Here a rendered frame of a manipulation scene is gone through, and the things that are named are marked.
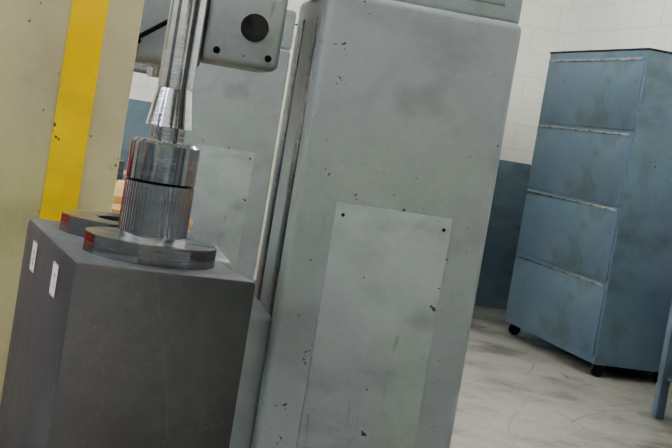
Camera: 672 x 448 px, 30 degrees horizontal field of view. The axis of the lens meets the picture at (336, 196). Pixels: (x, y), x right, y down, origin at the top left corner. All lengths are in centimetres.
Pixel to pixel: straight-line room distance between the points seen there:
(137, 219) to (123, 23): 138
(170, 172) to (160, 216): 3
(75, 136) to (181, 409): 141
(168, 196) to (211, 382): 13
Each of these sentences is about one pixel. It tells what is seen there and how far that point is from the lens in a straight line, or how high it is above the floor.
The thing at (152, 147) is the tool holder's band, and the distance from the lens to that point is 83.
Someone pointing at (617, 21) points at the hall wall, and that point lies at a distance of 969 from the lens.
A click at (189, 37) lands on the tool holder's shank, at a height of 127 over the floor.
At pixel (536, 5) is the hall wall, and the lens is 1038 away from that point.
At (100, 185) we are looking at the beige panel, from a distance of 221.
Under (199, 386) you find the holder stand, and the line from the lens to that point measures 83.
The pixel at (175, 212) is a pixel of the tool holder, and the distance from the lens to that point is 84.
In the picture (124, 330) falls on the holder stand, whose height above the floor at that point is 108.
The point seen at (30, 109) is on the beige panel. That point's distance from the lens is 220.
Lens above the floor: 122
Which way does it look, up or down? 3 degrees down
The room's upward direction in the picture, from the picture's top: 9 degrees clockwise
